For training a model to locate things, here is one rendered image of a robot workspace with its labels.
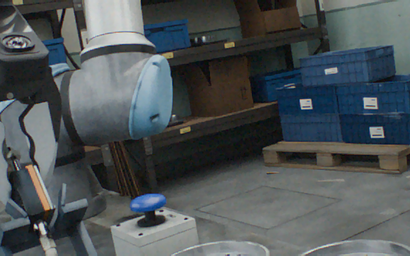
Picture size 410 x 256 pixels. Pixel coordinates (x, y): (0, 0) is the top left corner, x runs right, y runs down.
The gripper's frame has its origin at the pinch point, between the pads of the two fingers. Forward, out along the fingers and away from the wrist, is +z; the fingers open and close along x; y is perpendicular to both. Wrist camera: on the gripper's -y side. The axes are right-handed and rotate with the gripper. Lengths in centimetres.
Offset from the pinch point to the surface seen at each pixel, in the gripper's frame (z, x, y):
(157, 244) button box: 8.9, -11.8, -2.1
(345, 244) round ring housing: 6.9, -20.3, -20.5
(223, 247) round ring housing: 7.9, -14.5, -10.2
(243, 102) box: 62, -269, 319
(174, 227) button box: 7.7, -14.2, -2.0
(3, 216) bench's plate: 15.3, -7.6, 44.9
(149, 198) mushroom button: 4.8, -13.3, 0.8
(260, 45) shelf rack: 20, -288, 314
